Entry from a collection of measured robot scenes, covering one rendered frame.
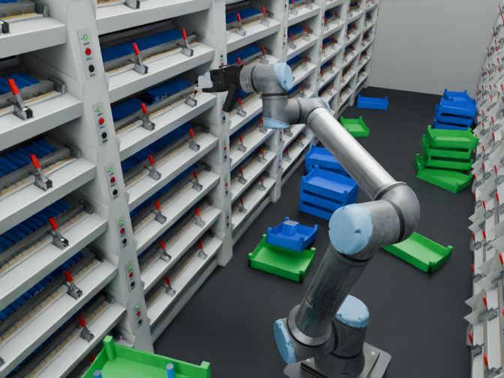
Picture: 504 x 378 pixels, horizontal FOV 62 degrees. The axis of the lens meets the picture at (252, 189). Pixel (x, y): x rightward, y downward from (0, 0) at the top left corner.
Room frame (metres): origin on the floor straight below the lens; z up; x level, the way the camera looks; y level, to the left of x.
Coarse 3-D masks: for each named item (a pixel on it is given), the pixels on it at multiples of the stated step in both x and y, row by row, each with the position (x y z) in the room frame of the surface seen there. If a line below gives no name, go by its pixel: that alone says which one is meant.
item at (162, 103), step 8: (192, 88) 1.65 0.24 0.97; (176, 96) 1.55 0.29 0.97; (152, 104) 1.44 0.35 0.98; (160, 104) 1.46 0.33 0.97; (168, 104) 1.51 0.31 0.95; (136, 112) 1.36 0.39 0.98; (152, 112) 1.42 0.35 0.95; (120, 120) 1.29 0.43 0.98; (128, 120) 1.30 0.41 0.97; (136, 120) 1.35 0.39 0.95; (120, 128) 1.26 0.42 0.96
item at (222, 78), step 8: (240, 64) 1.48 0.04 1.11; (216, 72) 1.49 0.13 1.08; (224, 72) 1.48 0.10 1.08; (232, 72) 1.47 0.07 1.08; (240, 72) 1.45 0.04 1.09; (216, 80) 1.48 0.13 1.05; (224, 80) 1.47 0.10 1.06; (232, 80) 1.47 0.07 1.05; (224, 88) 1.47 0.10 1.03; (240, 88) 1.45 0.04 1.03
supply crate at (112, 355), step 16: (112, 352) 0.76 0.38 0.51; (128, 352) 0.76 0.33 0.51; (144, 352) 0.74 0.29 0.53; (96, 368) 0.71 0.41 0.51; (112, 368) 0.73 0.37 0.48; (128, 368) 0.73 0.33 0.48; (144, 368) 0.73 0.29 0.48; (160, 368) 0.73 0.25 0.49; (176, 368) 0.72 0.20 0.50; (192, 368) 0.70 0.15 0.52; (208, 368) 0.68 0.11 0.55
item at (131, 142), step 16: (192, 80) 1.75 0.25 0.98; (144, 96) 1.53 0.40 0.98; (208, 96) 1.68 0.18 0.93; (176, 112) 1.48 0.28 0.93; (192, 112) 1.54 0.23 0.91; (128, 128) 1.29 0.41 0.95; (144, 128) 1.32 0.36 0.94; (160, 128) 1.35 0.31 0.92; (128, 144) 1.21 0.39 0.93; (144, 144) 1.28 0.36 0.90
